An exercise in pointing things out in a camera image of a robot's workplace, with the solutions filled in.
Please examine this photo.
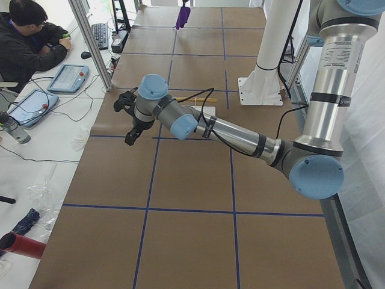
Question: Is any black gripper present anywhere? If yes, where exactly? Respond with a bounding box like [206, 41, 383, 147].
[125, 105, 154, 146]

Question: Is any purple towel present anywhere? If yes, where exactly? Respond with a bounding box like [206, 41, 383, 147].
[174, 6, 191, 30]

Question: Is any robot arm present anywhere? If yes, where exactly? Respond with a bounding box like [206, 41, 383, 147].
[114, 1, 384, 199]

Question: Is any left wooden rack rod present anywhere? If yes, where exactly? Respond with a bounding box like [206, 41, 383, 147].
[174, 97, 217, 102]

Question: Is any white rack base tray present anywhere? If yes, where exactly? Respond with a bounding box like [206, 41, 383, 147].
[194, 105, 216, 115]

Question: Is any white crumpled tissue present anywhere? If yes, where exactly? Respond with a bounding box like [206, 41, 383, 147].
[72, 126, 90, 152]

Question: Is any far blue teach pendant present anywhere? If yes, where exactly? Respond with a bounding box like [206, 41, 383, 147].
[47, 64, 89, 93]

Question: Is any blue teach pendant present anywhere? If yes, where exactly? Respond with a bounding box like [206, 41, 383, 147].
[47, 64, 89, 93]
[8, 89, 59, 128]

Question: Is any black computer mouse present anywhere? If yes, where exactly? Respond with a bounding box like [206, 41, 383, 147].
[81, 51, 91, 59]

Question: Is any near blue teach pendant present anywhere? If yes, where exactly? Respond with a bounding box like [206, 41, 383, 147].
[8, 89, 59, 128]

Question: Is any clear plastic wrap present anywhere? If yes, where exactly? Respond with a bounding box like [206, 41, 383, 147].
[27, 163, 64, 243]

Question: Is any black keyboard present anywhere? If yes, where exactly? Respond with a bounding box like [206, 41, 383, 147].
[91, 23, 109, 50]

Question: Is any clear water bottle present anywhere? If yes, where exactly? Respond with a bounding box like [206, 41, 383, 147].
[1, 111, 31, 144]

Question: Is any plaid folded cloth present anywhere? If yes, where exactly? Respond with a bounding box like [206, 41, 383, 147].
[12, 208, 40, 235]

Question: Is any seated person in black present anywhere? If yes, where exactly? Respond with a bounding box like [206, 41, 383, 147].
[1, 1, 72, 93]

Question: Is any red cylinder tube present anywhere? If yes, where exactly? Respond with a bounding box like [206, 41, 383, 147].
[1, 232, 46, 259]

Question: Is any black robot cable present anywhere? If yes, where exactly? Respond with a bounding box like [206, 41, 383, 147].
[192, 87, 259, 156]

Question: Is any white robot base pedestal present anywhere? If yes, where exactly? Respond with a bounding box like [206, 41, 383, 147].
[238, 0, 302, 106]

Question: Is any aluminium frame column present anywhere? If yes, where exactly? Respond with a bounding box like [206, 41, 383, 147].
[68, 0, 112, 92]

